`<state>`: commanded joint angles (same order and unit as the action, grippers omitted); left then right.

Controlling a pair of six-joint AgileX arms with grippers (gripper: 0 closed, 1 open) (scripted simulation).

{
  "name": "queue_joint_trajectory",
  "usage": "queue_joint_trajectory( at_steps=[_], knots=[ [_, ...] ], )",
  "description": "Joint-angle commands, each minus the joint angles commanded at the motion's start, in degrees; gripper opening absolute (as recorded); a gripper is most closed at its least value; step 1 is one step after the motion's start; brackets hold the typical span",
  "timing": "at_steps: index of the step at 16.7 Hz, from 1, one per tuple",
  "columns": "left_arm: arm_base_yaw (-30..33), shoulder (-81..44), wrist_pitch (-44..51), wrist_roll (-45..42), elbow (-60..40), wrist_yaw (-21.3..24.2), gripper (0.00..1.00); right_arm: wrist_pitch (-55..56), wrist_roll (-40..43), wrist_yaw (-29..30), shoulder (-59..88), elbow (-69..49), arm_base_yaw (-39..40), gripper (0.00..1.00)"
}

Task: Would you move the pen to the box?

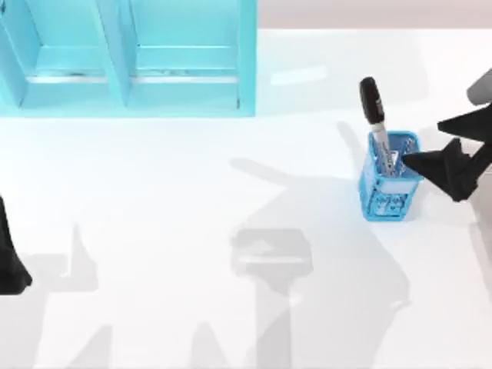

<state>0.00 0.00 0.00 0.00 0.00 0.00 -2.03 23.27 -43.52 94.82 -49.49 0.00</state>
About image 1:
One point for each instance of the pale grey rounded box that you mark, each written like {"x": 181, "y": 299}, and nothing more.
{"x": 481, "y": 88}

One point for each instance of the blue mesh pen holder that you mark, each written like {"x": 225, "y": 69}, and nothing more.
{"x": 388, "y": 190}

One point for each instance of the black and white marker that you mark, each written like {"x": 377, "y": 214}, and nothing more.
{"x": 371, "y": 102}

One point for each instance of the light blue rack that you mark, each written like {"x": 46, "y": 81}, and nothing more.
{"x": 115, "y": 57}

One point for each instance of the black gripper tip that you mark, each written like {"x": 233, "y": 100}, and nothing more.
{"x": 10, "y": 265}

